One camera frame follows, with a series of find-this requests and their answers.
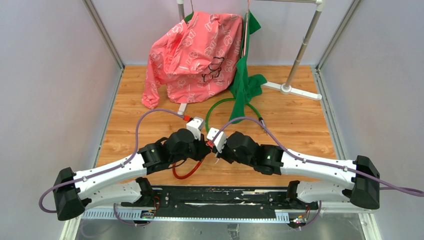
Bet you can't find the green cable lock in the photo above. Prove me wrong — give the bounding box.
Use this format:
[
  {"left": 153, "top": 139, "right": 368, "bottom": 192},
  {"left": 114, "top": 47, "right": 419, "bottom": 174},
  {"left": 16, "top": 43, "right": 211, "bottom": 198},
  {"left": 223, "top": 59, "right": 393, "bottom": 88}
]
[{"left": 204, "top": 97, "right": 268, "bottom": 137}]

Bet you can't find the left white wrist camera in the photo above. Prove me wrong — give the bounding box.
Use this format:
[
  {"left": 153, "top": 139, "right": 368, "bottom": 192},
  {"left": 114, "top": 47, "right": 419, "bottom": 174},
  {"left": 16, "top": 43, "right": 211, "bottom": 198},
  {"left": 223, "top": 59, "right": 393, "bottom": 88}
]
[{"left": 186, "top": 117, "right": 206, "bottom": 140}]

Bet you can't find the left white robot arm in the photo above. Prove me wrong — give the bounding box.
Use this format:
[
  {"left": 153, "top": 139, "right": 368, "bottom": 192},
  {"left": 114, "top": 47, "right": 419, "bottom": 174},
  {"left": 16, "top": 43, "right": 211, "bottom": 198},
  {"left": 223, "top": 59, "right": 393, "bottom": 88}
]
[{"left": 53, "top": 128, "right": 211, "bottom": 221}]

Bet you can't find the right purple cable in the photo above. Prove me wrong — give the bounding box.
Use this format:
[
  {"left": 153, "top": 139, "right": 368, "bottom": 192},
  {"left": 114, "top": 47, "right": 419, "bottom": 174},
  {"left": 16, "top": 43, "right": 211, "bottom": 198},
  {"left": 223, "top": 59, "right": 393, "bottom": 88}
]
[{"left": 206, "top": 116, "right": 424, "bottom": 229}]

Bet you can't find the purple cable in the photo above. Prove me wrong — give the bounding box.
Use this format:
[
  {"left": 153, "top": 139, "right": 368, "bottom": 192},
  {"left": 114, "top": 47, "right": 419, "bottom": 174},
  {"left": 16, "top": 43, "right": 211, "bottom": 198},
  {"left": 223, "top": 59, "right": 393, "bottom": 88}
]
[
  {"left": 206, "top": 116, "right": 424, "bottom": 229},
  {"left": 38, "top": 108, "right": 191, "bottom": 228}
]

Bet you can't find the pink patterned jacket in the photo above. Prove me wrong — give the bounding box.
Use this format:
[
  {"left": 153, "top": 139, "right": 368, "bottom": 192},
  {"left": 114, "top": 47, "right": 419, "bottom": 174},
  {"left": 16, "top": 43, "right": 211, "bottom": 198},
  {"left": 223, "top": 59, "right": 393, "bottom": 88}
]
[{"left": 141, "top": 11, "right": 244, "bottom": 109}]

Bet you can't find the white metal clothes rack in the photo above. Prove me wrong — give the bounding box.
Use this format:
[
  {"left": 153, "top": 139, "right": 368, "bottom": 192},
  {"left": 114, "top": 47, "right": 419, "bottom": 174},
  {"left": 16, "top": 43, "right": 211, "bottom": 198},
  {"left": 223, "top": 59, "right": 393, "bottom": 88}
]
[{"left": 176, "top": 0, "right": 326, "bottom": 115}]

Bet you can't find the green cloth garment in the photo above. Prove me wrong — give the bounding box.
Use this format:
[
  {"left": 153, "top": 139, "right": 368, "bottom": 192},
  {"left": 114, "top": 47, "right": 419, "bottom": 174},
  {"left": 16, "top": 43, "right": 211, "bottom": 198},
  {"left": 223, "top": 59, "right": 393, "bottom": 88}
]
[{"left": 229, "top": 11, "right": 267, "bottom": 123}]

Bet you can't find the red cable lock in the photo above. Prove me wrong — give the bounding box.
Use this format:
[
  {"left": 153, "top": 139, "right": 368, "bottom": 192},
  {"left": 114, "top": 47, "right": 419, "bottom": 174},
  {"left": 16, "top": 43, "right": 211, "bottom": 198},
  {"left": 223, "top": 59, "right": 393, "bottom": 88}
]
[{"left": 171, "top": 158, "right": 204, "bottom": 181}]

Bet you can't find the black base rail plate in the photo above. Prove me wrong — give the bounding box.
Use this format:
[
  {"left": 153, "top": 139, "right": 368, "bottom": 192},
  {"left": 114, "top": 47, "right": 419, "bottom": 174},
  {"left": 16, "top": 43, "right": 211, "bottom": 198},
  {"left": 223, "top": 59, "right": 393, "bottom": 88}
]
[{"left": 119, "top": 185, "right": 319, "bottom": 220}]

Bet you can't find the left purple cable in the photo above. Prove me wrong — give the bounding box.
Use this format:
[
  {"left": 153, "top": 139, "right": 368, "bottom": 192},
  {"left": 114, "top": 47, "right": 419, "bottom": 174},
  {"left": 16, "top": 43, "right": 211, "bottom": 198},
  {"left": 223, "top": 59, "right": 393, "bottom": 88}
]
[{"left": 38, "top": 108, "right": 191, "bottom": 228}]

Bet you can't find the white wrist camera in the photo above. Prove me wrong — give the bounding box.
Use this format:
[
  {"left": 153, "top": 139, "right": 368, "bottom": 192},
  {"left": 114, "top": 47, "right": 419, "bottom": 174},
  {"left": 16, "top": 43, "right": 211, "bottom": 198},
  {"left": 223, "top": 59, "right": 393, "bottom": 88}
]
[
  {"left": 206, "top": 127, "right": 228, "bottom": 153},
  {"left": 186, "top": 117, "right": 206, "bottom": 140}
]

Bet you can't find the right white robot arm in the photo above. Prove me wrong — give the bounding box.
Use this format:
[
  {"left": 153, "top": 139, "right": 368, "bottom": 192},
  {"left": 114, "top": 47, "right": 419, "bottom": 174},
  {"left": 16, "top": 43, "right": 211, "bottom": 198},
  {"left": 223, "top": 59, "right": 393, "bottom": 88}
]
[{"left": 206, "top": 128, "right": 380, "bottom": 210}]

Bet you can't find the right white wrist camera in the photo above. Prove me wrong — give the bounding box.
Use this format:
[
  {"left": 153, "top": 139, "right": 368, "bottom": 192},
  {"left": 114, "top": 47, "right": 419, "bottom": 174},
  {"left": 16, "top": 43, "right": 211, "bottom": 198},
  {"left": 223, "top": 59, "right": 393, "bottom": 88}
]
[{"left": 206, "top": 127, "right": 228, "bottom": 153}]

